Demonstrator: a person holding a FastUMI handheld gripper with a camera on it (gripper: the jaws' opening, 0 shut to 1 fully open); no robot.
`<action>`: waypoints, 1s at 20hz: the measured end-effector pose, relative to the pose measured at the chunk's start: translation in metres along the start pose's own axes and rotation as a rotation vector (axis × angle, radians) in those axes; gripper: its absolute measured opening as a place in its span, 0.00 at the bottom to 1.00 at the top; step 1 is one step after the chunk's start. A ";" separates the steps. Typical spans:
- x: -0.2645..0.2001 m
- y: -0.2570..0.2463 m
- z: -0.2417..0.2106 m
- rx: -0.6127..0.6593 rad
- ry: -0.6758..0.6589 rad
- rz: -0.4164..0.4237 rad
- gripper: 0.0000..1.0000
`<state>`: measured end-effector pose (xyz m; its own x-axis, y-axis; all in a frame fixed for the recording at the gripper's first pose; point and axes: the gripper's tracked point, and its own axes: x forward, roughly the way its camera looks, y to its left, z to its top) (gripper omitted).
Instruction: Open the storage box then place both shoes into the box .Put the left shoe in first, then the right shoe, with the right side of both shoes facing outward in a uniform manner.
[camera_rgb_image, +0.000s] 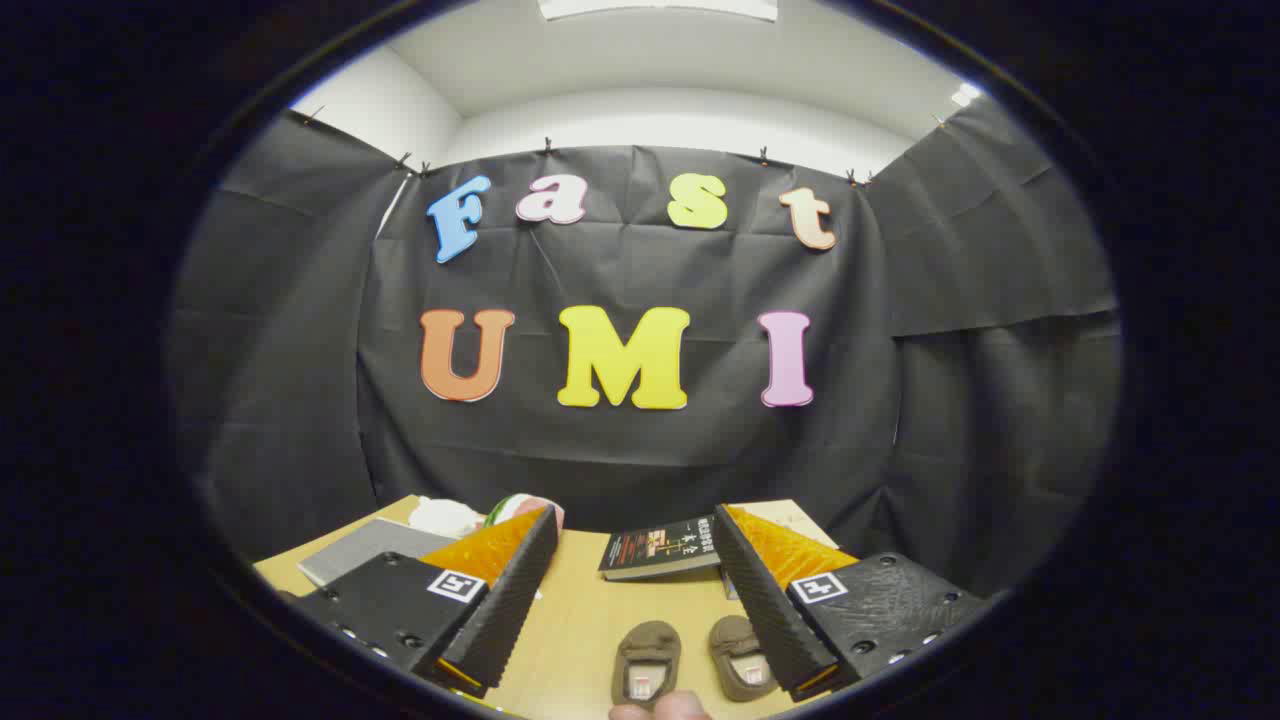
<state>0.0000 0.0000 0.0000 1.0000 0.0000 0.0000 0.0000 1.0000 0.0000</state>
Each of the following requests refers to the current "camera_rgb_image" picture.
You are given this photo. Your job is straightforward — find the ceiling light panel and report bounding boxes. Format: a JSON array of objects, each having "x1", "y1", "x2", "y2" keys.
[{"x1": 538, "y1": 0, "x2": 779, "y2": 23}]

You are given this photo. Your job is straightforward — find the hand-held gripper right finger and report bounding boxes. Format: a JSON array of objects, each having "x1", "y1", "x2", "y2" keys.
[{"x1": 712, "y1": 503, "x2": 991, "y2": 703}]

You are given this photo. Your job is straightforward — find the white plush toy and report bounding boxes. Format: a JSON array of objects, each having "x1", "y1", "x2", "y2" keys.
[{"x1": 408, "y1": 497, "x2": 486, "y2": 541}]

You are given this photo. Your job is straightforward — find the black backdrop cloth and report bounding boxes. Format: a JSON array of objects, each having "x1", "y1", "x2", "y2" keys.
[{"x1": 165, "y1": 95, "x2": 1121, "y2": 601}]

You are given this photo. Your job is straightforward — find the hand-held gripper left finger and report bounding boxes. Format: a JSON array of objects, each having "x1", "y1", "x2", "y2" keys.
[{"x1": 290, "y1": 505, "x2": 561, "y2": 701}]

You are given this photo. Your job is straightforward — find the cream storage box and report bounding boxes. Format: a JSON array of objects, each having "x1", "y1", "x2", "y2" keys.
[{"x1": 298, "y1": 517, "x2": 456, "y2": 589}]

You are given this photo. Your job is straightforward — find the brown fuzzy moccasin shoe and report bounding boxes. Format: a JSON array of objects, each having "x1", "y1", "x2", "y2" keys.
[
  {"x1": 612, "y1": 620, "x2": 683, "y2": 709},
  {"x1": 708, "y1": 615, "x2": 779, "y2": 703}
]

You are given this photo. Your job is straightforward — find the watermelon slice plush toy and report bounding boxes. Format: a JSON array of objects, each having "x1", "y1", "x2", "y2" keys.
[{"x1": 483, "y1": 492, "x2": 566, "y2": 531}]

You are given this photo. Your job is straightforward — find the black cover book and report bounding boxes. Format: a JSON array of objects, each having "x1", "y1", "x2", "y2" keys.
[{"x1": 598, "y1": 515, "x2": 723, "y2": 583}]

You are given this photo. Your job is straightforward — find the cream cover book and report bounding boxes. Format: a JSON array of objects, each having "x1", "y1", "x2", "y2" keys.
[{"x1": 745, "y1": 498, "x2": 839, "y2": 551}]

